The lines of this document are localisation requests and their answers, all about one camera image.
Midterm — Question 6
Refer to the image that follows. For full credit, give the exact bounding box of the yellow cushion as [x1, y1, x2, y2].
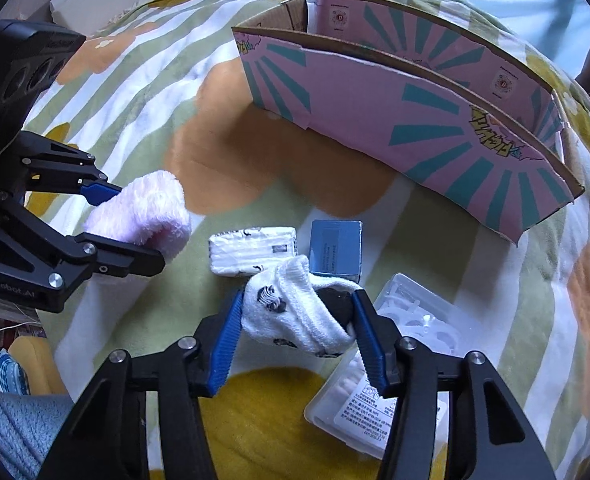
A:
[7, 335, 68, 396]

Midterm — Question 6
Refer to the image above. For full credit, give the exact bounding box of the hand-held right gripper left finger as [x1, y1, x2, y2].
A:
[46, 288, 246, 480]

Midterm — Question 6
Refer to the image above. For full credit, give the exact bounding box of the white box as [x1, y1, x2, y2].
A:
[50, 0, 88, 27]

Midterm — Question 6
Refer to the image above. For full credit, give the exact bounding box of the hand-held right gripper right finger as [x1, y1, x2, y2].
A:
[351, 290, 559, 480]

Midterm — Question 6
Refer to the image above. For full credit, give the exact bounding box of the small blue box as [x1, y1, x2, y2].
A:
[308, 219, 364, 285]

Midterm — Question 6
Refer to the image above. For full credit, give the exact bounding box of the white sock with black print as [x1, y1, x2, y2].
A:
[244, 254, 364, 359]

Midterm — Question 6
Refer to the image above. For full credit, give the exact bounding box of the white tissue pack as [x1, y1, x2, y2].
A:
[208, 226, 297, 278]

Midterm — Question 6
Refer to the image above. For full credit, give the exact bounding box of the blue-grey knitted cloth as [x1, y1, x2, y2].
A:
[0, 375, 76, 480]

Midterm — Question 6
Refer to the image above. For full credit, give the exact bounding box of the pink and teal cardboard box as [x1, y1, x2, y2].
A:
[232, 0, 586, 248]

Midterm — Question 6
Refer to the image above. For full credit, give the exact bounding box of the floral striped blanket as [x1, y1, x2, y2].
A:
[22, 0, 590, 480]

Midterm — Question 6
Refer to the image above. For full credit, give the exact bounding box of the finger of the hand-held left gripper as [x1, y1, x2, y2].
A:
[17, 130, 123, 207]
[0, 190, 166, 281]

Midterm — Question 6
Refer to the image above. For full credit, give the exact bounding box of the clear plastic floss pick box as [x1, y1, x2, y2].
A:
[375, 273, 465, 355]

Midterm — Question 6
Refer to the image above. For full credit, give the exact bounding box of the pink fluffy sock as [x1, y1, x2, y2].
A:
[85, 170, 192, 265]

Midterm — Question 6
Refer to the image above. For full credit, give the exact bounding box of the clear plastic cotton swab box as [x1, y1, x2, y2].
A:
[303, 350, 451, 461]

